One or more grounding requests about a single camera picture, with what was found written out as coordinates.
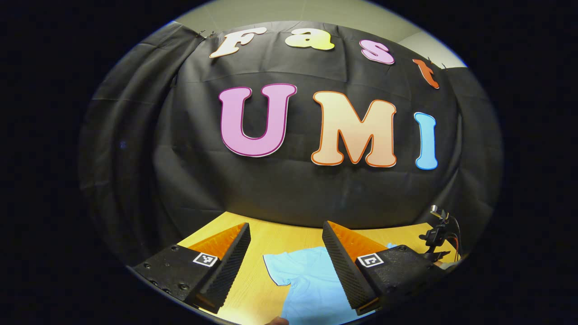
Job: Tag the light blue T-shirt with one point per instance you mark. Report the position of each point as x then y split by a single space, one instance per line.
307 280

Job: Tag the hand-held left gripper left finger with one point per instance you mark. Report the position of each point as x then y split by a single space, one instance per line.
230 271

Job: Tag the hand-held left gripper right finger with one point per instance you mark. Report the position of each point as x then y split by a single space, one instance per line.
345 271

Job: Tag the black backdrop cloth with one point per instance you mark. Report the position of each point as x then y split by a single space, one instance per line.
280 189

